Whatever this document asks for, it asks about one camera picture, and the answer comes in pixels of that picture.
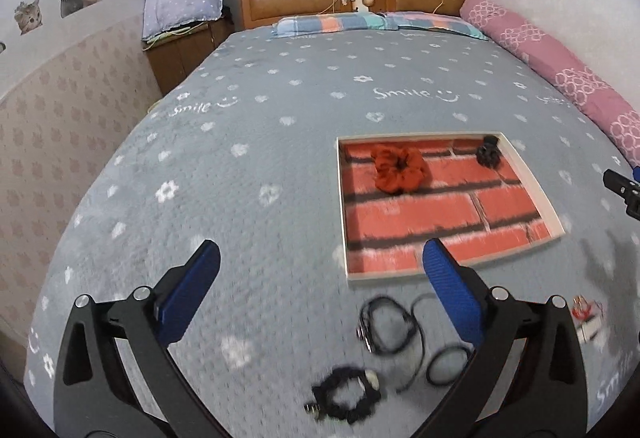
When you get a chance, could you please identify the orange scrunchie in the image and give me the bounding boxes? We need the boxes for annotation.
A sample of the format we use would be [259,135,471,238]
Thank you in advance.
[370,144,430,195]

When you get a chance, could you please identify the lilac dotted pillow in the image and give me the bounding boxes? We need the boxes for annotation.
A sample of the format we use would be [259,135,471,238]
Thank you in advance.
[141,0,228,41]

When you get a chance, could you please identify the grey printed blanket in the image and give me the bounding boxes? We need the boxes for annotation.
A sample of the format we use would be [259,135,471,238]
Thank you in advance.
[22,25,640,438]

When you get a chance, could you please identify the black ring hair tie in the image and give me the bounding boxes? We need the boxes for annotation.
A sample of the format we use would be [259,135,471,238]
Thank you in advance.
[426,346,471,386]

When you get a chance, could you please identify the black hair claw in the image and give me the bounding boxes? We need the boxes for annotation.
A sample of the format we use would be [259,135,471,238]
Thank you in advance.
[475,134,503,168]

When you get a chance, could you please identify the wooden nightstand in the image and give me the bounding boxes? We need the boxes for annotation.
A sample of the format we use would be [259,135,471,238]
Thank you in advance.
[141,18,236,96]

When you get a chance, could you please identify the pink patterned bolster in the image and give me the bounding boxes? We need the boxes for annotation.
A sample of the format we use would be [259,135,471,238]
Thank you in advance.
[459,0,640,169]

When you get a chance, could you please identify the red string bracelet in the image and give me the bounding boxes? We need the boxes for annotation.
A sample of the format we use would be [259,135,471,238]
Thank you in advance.
[571,296,606,344]

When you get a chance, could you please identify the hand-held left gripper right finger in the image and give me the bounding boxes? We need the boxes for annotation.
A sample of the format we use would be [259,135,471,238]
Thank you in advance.
[421,238,588,438]

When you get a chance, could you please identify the tabby cat wall sticker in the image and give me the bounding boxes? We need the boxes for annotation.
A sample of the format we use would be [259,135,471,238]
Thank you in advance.
[14,0,43,35]

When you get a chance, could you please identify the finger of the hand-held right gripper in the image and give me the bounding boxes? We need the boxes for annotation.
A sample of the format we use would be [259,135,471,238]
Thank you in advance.
[602,168,640,220]

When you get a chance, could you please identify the black scrunchie with pearl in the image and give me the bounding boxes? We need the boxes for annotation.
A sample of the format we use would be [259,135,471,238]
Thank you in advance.
[305,365,383,424]

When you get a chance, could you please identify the brick print tray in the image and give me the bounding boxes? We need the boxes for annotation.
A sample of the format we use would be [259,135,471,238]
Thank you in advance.
[336,132,568,289]

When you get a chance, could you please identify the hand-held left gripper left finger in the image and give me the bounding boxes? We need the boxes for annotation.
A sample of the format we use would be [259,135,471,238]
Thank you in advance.
[52,239,223,438]

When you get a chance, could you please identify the plaid pillow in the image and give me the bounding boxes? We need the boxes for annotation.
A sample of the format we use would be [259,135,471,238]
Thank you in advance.
[272,13,388,38]
[385,12,488,41]

